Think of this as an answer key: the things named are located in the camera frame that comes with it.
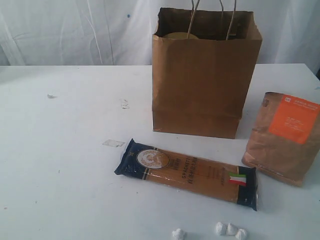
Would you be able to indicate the clear jar with gold lid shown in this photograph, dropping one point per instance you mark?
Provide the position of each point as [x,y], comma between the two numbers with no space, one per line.
[180,36]

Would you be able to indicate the spaghetti packet dark blue ends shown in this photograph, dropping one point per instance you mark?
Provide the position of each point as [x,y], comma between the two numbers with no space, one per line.
[219,180]

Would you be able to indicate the kraft pouch with orange label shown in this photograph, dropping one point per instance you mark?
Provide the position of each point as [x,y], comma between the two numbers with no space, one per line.
[285,138]

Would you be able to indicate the large brown paper shopping bag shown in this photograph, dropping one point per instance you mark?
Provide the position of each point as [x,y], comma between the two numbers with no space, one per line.
[199,86]

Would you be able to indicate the clear tape piece on table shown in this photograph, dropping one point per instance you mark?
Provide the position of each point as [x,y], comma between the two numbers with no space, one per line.
[113,143]

